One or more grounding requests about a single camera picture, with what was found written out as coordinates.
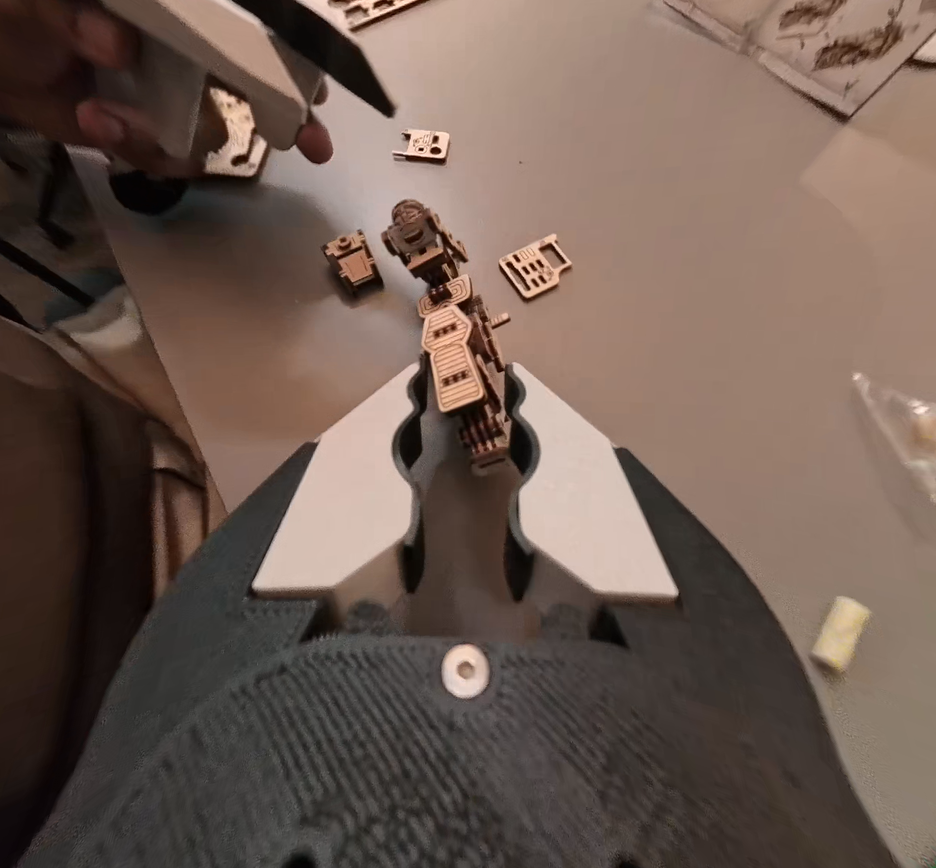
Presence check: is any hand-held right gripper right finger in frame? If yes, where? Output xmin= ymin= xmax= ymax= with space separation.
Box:
xmin=507 ymin=362 xmax=681 ymax=604

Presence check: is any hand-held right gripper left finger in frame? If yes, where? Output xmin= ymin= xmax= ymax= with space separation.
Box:
xmin=251 ymin=362 xmax=429 ymax=606

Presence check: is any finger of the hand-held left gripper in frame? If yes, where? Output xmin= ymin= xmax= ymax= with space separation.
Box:
xmin=86 ymin=0 xmax=397 ymax=161

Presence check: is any wooden track model assembly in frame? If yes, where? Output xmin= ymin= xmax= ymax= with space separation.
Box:
xmin=417 ymin=276 xmax=513 ymax=474

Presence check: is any grey desk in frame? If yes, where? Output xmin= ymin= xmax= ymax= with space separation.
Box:
xmin=102 ymin=0 xmax=936 ymax=868

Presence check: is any person's left hand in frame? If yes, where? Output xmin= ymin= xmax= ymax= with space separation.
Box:
xmin=0 ymin=0 xmax=333 ymax=178

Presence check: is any wooden puzzle sheet fragment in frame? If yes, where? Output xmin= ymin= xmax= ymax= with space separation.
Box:
xmin=201 ymin=85 xmax=272 ymax=178

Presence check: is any small wooden block assembly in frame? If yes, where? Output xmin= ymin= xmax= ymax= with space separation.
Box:
xmin=320 ymin=228 xmax=385 ymax=296

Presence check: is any wooden grid puzzle piece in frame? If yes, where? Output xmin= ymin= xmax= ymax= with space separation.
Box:
xmin=499 ymin=233 xmax=573 ymax=300

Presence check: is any wooden figure model assembly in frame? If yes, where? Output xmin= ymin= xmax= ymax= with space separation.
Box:
xmin=380 ymin=198 xmax=469 ymax=284

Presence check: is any small white cylinder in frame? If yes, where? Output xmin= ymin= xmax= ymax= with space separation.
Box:
xmin=810 ymin=595 xmax=873 ymax=673

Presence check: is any wooden piece with round holes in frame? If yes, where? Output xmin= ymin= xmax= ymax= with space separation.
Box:
xmin=391 ymin=128 xmax=450 ymax=165

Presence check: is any person's clothing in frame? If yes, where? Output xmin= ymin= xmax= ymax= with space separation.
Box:
xmin=0 ymin=122 xmax=228 ymax=868

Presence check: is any small clear plastic bag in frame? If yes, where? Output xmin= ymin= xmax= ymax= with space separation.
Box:
xmin=852 ymin=371 xmax=936 ymax=503

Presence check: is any glossy instruction sheet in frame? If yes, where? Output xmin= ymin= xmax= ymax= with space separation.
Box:
xmin=651 ymin=0 xmax=936 ymax=119

